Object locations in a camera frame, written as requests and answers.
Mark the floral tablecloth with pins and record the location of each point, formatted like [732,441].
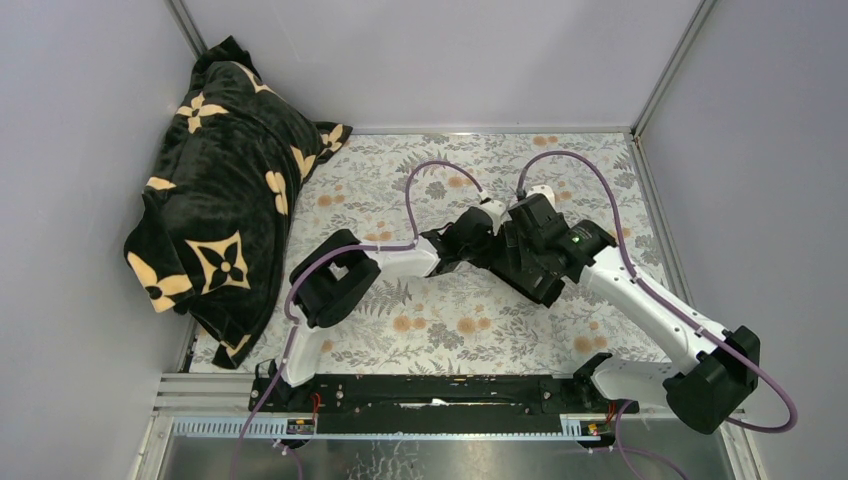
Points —
[469,321]

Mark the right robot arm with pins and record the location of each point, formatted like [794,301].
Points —
[708,373]

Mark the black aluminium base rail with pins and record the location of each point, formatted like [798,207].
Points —
[387,407]

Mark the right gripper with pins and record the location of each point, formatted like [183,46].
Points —
[516,230]

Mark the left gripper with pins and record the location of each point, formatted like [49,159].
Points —
[487,236]

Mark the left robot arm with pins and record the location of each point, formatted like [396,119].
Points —
[327,285]

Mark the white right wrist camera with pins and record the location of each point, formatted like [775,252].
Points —
[540,199]

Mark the black paper box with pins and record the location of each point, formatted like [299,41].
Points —
[538,275]

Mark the black floral blanket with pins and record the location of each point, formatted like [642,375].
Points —
[218,204]

